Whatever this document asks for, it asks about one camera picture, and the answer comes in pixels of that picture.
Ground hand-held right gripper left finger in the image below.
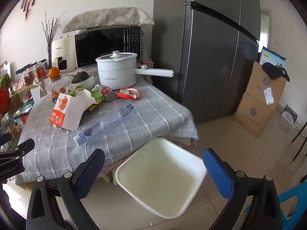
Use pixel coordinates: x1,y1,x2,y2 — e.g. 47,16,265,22
26,148,106,230

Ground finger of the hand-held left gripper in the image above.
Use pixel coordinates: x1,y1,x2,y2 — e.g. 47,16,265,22
0,138,35,160
0,132,12,146

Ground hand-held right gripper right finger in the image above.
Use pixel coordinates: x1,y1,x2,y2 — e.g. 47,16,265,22
203,148,282,230

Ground clear plastic bottle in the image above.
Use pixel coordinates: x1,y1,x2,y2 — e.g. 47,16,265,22
73,102,138,146

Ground orange and white carton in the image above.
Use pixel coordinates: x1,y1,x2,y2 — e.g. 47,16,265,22
49,93,86,132

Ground white plastic bin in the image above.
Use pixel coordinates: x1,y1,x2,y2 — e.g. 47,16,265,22
115,137,207,219

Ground red drink can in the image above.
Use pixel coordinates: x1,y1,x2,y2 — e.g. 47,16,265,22
101,86,117,102

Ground white paper box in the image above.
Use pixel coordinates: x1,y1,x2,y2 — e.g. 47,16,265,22
30,86,42,101

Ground green plant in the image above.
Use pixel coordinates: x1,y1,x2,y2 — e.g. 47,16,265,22
0,74,13,90

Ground cardboard box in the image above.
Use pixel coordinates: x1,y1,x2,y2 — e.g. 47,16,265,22
233,92,276,137
245,61,287,112

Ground glass jar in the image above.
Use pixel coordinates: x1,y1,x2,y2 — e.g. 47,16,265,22
47,77,64,97

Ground red label jar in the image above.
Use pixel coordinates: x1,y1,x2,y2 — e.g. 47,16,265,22
35,63,46,80

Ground grey checked tablecloth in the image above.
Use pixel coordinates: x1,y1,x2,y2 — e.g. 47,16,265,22
15,73,199,182

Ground blue plastic stool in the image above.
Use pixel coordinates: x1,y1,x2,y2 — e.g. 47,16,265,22
279,182,307,223

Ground red and white wrapper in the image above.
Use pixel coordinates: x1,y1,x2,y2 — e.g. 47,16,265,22
116,87,141,100

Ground dark vegetable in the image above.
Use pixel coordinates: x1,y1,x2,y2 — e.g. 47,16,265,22
73,72,90,84

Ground dark chair legs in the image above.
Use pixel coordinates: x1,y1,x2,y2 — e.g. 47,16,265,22
290,120,307,162

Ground white ceramic bowl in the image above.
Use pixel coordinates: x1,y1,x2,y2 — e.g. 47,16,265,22
70,72,96,90

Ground small printed box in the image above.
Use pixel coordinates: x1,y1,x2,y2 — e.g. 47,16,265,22
281,105,298,125

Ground white electric pot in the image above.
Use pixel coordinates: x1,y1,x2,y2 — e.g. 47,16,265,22
95,51,173,90

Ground cream kitchen appliance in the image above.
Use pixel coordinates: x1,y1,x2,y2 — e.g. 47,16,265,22
49,35,77,72

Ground dry branches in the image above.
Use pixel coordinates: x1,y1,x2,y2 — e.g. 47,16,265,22
41,11,66,63

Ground glass pot lid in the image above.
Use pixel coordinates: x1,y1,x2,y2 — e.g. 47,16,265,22
95,51,138,62

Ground grey refrigerator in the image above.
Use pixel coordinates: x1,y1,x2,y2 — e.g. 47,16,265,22
152,0,262,122

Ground pink box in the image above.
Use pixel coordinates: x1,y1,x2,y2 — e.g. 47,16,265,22
139,57,154,70

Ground blue and white box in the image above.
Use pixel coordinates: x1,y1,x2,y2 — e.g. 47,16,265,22
259,46,287,70

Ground black microwave oven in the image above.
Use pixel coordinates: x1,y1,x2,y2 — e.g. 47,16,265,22
74,26,142,69

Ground floral cloth cover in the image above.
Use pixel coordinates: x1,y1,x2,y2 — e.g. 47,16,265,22
62,7,154,34

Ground wire rack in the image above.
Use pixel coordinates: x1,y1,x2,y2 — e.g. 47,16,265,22
0,101,31,149

